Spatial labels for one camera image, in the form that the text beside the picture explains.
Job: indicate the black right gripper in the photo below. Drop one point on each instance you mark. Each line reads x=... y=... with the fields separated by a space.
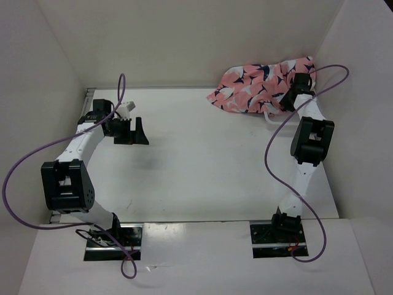
x=285 y=102

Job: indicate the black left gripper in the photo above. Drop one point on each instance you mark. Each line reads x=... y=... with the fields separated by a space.
x=135 y=137

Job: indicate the pink shark print shorts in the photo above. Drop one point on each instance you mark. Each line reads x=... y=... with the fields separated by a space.
x=259 y=88

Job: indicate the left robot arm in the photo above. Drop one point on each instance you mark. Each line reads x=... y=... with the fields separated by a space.
x=68 y=188

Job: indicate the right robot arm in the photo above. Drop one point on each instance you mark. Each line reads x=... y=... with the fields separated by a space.
x=309 y=148

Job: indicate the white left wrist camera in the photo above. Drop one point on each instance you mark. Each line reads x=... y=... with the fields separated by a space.
x=124 y=109

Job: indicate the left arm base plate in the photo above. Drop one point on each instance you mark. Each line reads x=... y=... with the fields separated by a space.
x=99 y=247

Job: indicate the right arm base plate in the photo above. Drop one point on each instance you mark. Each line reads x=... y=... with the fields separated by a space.
x=269 y=244

